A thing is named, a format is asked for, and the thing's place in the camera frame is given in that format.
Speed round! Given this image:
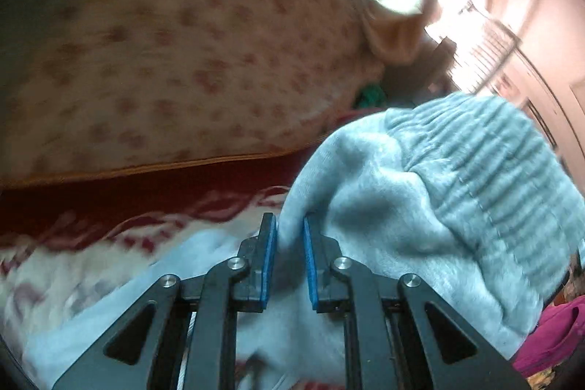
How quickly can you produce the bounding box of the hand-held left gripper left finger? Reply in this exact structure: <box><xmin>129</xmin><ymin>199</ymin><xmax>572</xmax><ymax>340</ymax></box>
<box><xmin>51</xmin><ymin>213</ymin><xmax>279</xmax><ymax>390</ymax></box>

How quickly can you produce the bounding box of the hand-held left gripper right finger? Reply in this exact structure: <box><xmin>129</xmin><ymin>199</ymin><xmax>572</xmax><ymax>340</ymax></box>
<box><xmin>303</xmin><ymin>214</ymin><xmax>531</xmax><ymax>390</ymax></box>

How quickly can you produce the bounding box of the light grey ribbed sweater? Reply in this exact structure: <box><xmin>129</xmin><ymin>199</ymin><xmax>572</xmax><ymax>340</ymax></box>
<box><xmin>23</xmin><ymin>92</ymin><xmax>585</xmax><ymax>390</ymax></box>

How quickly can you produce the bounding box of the red white floral fleece blanket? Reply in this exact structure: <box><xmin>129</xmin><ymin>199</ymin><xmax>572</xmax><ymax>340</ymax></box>
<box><xmin>0</xmin><ymin>109</ymin><xmax>389</xmax><ymax>390</ymax></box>

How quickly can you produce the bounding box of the green cloth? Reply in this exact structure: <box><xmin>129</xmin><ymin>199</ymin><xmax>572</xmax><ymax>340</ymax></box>
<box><xmin>354</xmin><ymin>83</ymin><xmax>387</xmax><ymax>108</ymax></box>

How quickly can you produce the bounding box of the large beige floral cushion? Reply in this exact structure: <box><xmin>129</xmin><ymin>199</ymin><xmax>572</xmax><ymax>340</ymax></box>
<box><xmin>0</xmin><ymin>0</ymin><xmax>428</xmax><ymax>190</ymax></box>

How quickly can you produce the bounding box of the pink cloth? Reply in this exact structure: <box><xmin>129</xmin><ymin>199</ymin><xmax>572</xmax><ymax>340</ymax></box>
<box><xmin>512</xmin><ymin>296</ymin><xmax>585</xmax><ymax>378</ymax></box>

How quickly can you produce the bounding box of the window grille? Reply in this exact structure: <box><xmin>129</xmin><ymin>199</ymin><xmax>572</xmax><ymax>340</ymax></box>
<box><xmin>450</xmin><ymin>18</ymin><xmax>522</xmax><ymax>95</ymax></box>

